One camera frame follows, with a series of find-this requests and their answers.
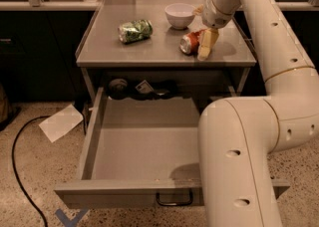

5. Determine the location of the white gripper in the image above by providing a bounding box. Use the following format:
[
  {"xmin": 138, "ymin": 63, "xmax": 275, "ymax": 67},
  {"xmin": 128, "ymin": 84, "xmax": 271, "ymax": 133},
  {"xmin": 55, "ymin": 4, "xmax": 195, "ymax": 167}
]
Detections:
[{"xmin": 192, "ymin": 0, "xmax": 232, "ymax": 61}]

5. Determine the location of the red coke can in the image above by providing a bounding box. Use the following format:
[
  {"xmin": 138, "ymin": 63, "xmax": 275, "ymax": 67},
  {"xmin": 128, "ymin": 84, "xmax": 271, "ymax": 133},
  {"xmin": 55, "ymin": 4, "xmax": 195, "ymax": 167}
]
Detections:
[{"xmin": 179, "ymin": 30, "xmax": 202, "ymax": 55}]

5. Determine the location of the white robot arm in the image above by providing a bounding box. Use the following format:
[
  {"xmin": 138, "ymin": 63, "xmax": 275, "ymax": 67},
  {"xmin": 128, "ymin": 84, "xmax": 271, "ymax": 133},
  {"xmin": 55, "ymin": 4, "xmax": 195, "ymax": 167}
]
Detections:
[{"xmin": 198, "ymin": 0, "xmax": 319, "ymax": 227}]

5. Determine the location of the green soda can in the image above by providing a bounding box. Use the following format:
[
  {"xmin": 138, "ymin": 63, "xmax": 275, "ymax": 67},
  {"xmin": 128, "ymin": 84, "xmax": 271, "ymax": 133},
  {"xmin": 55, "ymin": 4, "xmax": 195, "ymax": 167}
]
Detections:
[{"xmin": 118, "ymin": 19, "xmax": 153, "ymax": 44}]

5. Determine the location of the grey cabinet with top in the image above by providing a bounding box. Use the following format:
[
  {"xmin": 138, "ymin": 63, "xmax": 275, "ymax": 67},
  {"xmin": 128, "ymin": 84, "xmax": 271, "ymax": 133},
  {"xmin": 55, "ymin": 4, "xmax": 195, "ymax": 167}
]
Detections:
[{"xmin": 77, "ymin": 0, "xmax": 256, "ymax": 106}]

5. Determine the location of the open grey top drawer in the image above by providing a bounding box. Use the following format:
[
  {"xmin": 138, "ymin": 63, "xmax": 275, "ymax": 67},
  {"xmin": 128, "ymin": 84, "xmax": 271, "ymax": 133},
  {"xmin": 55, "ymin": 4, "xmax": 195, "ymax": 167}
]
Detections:
[{"xmin": 54, "ymin": 86, "xmax": 291, "ymax": 210}]

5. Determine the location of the white bowl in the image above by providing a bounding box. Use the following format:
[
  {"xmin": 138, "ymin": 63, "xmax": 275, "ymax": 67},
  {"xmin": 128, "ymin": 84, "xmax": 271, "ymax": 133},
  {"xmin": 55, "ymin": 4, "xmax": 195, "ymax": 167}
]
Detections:
[{"xmin": 164, "ymin": 3, "xmax": 194, "ymax": 30}]

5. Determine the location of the black bundle with tag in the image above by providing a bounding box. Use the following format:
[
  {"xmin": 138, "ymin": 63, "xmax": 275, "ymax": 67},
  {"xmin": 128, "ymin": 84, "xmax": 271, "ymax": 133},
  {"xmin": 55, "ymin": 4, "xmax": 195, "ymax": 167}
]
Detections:
[{"xmin": 106, "ymin": 78, "xmax": 178, "ymax": 101}]

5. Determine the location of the white paper sheet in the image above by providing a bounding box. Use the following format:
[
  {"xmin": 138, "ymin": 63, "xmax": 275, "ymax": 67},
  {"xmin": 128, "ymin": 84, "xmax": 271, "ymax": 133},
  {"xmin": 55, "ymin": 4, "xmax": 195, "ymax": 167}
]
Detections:
[{"xmin": 39, "ymin": 105, "xmax": 84, "ymax": 142}]

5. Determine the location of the black metal drawer handle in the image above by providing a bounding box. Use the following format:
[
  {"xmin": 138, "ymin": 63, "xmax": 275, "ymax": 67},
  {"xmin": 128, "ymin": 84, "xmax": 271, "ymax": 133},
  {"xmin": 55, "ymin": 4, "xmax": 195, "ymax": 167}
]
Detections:
[{"xmin": 156, "ymin": 189, "xmax": 193, "ymax": 207}]

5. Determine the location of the black cable on floor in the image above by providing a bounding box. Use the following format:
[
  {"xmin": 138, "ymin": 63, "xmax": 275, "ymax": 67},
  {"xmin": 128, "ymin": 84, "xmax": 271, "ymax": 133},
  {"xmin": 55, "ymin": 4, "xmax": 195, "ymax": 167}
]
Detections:
[{"xmin": 11, "ymin": 114, "xmax": 52, "ymax": 227}]

